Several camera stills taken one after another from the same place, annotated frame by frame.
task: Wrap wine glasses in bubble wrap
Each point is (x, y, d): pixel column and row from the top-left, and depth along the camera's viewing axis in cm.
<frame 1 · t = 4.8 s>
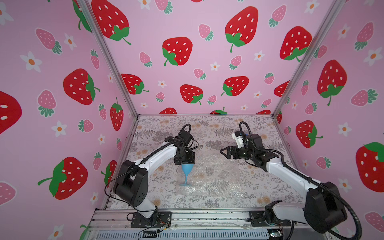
left hand: (191, 161, 86), fingers open
right hand: (223, 152, 82), fingers open
blue plastic wine glass: (187, 168, 83), point 11 cm above the table
clear bubble wrap sheet: (213, 172, 92), on the table

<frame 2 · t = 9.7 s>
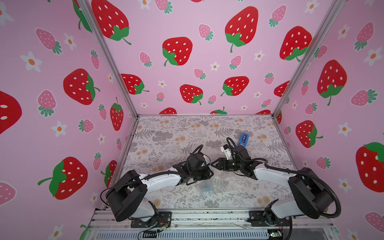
left hand: (214, 174, 82), fingers open
right hand: (211, 167, 83), fingers open
blue tape dispenser: (240, 143, 103), point 3 cm above the table
pink tape roll: (244, 138, 103), point 5 cm above the table
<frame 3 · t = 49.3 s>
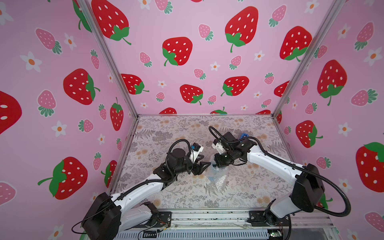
left hand: (207, 160, 76), fingers open
right hand: (211, 166, 79), fingers closed
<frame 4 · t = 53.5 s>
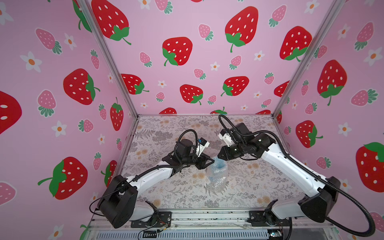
left hand: (212, 159, 78), fingers open
right hand: (217, 157, 73), fingers closed
